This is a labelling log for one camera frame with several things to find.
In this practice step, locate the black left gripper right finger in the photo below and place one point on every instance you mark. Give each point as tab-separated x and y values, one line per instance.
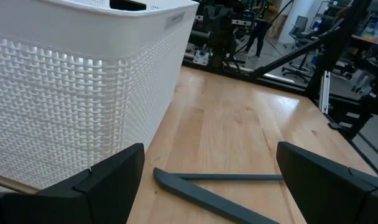
325	199

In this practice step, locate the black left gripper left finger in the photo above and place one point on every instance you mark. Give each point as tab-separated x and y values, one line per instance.
99	199

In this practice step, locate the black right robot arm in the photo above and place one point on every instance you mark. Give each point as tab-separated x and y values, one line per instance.
221	28

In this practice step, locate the black stand with white stripes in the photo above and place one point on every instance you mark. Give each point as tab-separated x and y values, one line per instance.
360	102

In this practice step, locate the aluminium extrusion bar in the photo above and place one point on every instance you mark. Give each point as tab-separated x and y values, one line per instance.
324	93

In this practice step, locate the white perforated plastic basket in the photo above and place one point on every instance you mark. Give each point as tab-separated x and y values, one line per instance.
67	93

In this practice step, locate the wooden desk with items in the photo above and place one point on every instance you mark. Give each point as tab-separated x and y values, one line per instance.
372	39

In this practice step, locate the office chair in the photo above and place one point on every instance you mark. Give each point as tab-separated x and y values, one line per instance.
297	28

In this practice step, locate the white mounting plate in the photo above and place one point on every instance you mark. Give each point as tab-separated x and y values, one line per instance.
203	57

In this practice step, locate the person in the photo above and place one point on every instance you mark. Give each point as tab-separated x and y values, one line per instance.
259	31

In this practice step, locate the dark grey V-shaped bracket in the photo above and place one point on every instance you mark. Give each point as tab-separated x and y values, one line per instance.
189	191

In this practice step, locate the black metal table frame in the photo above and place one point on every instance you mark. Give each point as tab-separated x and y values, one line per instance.
332	53

